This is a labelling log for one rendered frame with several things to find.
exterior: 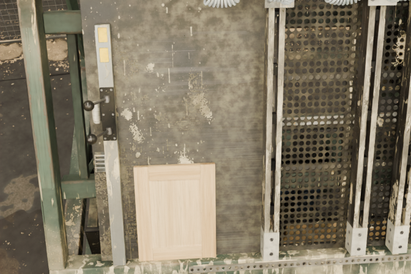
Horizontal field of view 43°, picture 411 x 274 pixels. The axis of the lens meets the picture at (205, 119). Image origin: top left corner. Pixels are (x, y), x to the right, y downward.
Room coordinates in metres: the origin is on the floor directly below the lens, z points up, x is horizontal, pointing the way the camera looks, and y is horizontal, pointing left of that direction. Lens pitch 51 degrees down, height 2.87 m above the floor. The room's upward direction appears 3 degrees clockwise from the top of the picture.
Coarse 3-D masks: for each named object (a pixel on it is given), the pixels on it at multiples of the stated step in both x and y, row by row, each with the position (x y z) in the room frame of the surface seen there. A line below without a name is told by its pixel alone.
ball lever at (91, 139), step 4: (108, 128) 1.15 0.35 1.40; (104, 132) 1.12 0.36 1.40; (108, 132) 1.14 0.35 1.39; (112, 132) 1.15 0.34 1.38; (88, 136) 1.07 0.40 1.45; (92, 136) 1.07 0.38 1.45; (96, 136) 1.08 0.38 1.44; (88, 140) 1.06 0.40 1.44; (92, 140) 1.06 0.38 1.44; (96, 140) 1.06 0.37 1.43
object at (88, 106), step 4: (104, 96) 1.21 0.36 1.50; (108, 96) 1.22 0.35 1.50; (88, 100) 1.15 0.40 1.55; (100, 100) 1.18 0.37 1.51; (104, 100) 1.20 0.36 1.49; (108, 100) 1.21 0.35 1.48; (84, 104) 1.13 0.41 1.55; (88, 104) 1.13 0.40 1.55; (92, 104) 1.13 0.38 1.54; (96, 104) 1.16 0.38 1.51; (84, 108) 1.12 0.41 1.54; (88, 108) 1.12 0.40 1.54; (92, 108) 1.12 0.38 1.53
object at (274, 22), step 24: (288, 0) 1.33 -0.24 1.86; (264, 48) 1.40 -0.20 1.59; (264, 72) 1.34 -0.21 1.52; (264, 96) 1.29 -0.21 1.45; (264, 120) 1.23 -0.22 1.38; (264, 144) 1.17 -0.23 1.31; (264, 168) 1.12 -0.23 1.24; (264, 192) 1.06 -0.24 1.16; (264, 216) 0.99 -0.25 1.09; (264, 240) 0.93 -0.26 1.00
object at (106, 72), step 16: (96, 32) 1.35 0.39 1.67; (112, 64) 1.30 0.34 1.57; (112, 80) 1.26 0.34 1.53; (112, 144) 1.13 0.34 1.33; (112, 160) 1.09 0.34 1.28; (112, 176) 1.06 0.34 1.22; (112, 192) 1.02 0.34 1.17; (112, 208) 0.98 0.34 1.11; (112, 224) 0.94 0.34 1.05; (112, 240) 0.90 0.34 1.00
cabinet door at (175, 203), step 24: (144, 168) 1.10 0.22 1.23; (168, 168) 1.10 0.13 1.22; (192, 168) 1.11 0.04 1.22; (144, 192) 1.04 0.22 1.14; (168, 192) 1.05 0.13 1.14; (192, 192) 1.06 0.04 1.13; (144, 216) 0.98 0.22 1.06; (168, 216) 0.99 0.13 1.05; (192, 216) 1.00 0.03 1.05; (144, 240) 0.92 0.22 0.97; (168, 240) 0.93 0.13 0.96; (192, 240) 0.94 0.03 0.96
